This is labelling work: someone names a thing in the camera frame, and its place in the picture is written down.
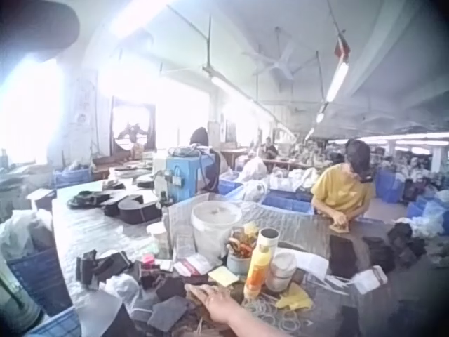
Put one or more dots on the person's right hand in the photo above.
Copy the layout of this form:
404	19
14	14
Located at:
217	303

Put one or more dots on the yellow sticky note pad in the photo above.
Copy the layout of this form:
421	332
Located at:
224	277

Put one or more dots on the dark grey fabric piece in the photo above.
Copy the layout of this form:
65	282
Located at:
168	314

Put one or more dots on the white ceiling fan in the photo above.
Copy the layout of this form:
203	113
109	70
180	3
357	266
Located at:
277	63

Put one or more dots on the small clear plastic packet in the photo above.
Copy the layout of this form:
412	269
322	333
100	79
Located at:
370	279

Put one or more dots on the dark brown fabric piece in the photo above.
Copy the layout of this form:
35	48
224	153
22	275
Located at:
343	256

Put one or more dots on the white plastic bucket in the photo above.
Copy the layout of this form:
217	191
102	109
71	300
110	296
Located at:
214	228

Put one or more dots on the pile of rubber bands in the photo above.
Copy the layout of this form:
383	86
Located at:
277	314

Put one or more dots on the blue plastic crate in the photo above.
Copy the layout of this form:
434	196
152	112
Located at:
228	186
40	277
286	203
72	177

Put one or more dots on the person's right fingers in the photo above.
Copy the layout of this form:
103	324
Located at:
200	293

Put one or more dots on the yellow plastic piece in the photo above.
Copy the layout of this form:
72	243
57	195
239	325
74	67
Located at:
294	296

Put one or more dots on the large white plastic bag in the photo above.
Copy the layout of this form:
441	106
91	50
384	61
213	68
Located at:
254	175

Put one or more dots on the red hanging sign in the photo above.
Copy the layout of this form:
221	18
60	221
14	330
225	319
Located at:
342	47

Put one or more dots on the white plastic cup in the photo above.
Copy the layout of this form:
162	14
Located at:
158	237

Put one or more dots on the crumpled clear plastic bag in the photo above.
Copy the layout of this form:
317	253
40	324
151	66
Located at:
121	289

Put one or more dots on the blue machine box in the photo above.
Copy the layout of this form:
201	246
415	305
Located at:
186	175

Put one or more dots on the small pink block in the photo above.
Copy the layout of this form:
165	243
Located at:
148	259

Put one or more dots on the stack of blue crates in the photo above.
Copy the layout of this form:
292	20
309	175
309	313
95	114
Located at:
388	186

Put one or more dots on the cup of scissors and tools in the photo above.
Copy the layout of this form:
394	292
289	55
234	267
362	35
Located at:
240	258

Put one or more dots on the fluorescent tube light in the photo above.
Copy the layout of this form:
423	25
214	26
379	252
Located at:
226	84
337	80

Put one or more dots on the white paper sheet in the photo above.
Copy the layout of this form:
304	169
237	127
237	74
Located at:
314	265

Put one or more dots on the pink and white packet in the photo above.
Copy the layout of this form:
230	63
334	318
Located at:
191	266

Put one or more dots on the white machine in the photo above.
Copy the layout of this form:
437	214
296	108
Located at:
159	175

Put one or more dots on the heap of dark shoe parts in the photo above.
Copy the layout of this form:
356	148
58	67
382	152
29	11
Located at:
396	245

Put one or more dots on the orange and yellow bottle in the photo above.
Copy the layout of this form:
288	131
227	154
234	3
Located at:
259	267

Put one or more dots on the white lidded jar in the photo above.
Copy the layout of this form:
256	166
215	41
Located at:
283	272

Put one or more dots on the pile of dark fabric pieces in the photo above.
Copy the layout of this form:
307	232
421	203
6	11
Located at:
101	268

